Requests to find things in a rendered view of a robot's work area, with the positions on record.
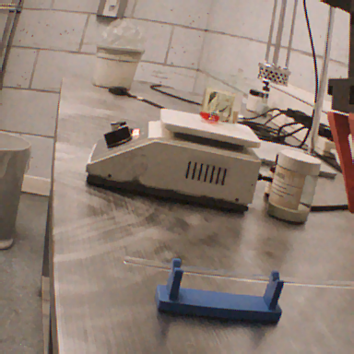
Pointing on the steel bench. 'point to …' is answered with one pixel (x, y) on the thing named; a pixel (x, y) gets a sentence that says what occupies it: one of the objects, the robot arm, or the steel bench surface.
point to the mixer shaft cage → (274, 73)
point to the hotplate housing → (182, 169)
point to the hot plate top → (178, 121)
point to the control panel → (123, 144)
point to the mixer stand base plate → (278, 153)
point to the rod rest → (218, 300)
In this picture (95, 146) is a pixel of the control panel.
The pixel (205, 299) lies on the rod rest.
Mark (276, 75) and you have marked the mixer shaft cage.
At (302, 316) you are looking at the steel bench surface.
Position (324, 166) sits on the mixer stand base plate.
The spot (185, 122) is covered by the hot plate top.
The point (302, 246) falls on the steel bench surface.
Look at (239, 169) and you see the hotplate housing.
